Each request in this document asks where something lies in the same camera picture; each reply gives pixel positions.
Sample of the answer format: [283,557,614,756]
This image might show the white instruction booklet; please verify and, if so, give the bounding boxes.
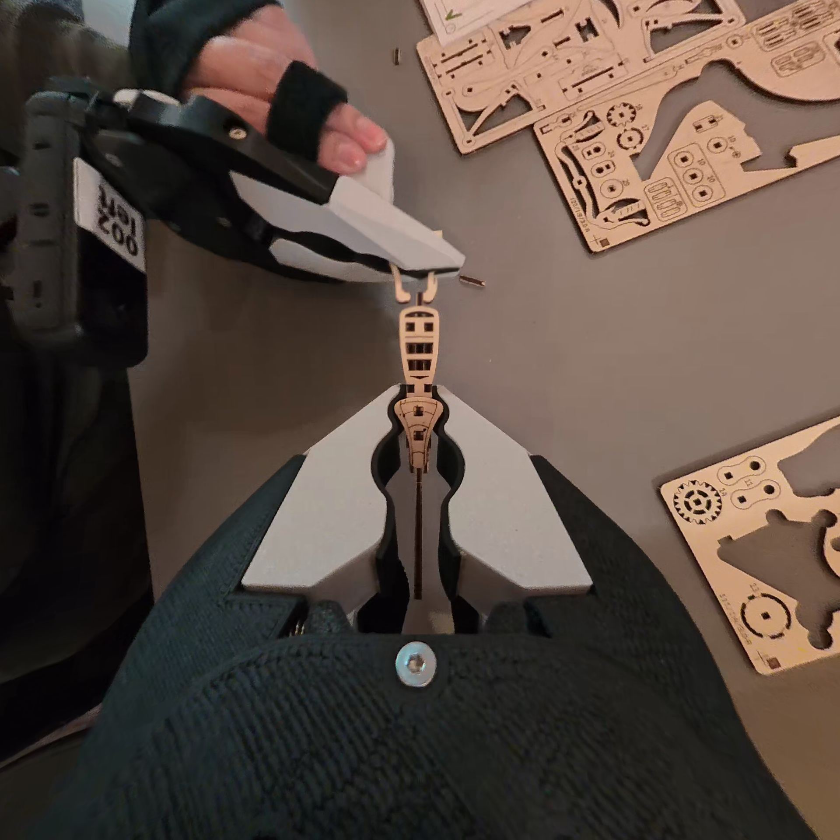
[420,0,546,47]

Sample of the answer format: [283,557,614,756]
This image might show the wooden hook piece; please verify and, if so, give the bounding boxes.
[392,262,438,307]

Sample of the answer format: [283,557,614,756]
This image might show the wooden model frame assembly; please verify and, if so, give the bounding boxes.
[397,305,448,601]

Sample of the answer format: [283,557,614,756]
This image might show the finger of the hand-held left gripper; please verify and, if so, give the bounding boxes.
[230,172,468,278]
[270,233,398,284]

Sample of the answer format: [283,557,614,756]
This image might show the wooden parts sheet large cutout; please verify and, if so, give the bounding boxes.
[535,0,840,255]

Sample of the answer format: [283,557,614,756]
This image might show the person's left hand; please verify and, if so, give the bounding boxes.
[128,0,389,175]

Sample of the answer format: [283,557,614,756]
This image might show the wooden parts sheet with slots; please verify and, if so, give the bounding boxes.
[416,0,749,156]

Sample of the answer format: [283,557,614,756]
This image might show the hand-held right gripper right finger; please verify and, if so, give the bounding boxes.
[433,386,593,631]

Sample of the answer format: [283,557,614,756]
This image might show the wooden parts sheet with gears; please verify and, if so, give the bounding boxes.
[659,416,840,677]

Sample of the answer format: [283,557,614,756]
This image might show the person's left forearm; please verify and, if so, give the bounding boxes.
[0,0,142,99]

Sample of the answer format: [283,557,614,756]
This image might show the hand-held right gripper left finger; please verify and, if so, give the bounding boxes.
[241,386,403,631]

